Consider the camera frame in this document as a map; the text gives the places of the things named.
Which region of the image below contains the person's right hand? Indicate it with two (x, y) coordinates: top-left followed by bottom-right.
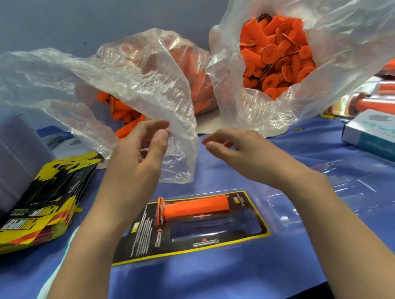
(201, 115), (318, 206)

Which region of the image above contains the yellow black backing card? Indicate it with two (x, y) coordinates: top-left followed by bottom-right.
(104, 184), (273, 266)

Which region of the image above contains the person's left hand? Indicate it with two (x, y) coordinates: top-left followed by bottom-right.
(79, 116), (188, 237)

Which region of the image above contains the large clear plastic bag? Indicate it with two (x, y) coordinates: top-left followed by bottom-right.
(196, 0), (395, 145)

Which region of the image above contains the person's right forearm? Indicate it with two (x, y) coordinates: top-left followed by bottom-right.
(280, 156), (395, 299)

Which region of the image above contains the teal white cardboard box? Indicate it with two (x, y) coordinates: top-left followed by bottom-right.
(337, 105), (395, 193)

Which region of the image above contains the stack of yellow black cards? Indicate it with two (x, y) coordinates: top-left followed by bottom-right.
(0, 150), (117, 256)

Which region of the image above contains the teal hand stapler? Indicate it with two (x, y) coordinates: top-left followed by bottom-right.
(25, 227), (94, 299)

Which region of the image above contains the white printed paper sheet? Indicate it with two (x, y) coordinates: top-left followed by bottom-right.
(46, 130), (101, 166)

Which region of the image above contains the person's left forearm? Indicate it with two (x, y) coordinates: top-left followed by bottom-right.
(2, 212), (143, 299)

